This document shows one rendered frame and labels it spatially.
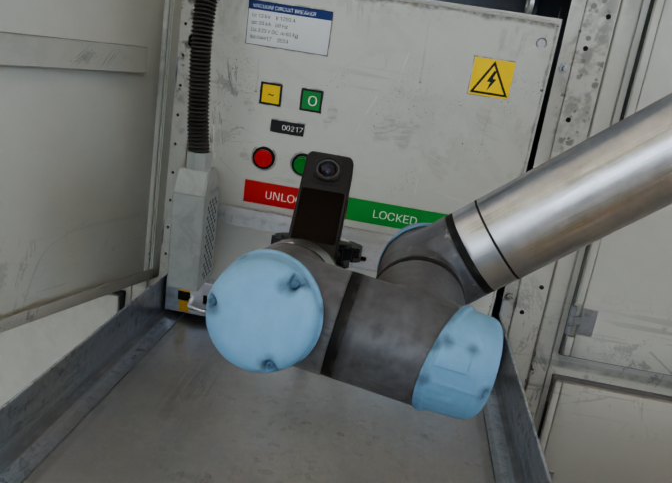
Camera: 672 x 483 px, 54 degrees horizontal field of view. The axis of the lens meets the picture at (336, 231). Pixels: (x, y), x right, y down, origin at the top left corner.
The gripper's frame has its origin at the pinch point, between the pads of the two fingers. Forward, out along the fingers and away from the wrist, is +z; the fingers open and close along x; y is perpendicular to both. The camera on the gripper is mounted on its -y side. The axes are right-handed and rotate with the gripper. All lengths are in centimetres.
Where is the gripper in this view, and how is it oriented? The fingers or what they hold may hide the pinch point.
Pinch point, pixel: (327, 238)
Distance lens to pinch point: 75.5
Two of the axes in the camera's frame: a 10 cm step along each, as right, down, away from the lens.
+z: 1.0, -0.7, 9.9
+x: 9.8, 1.5, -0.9
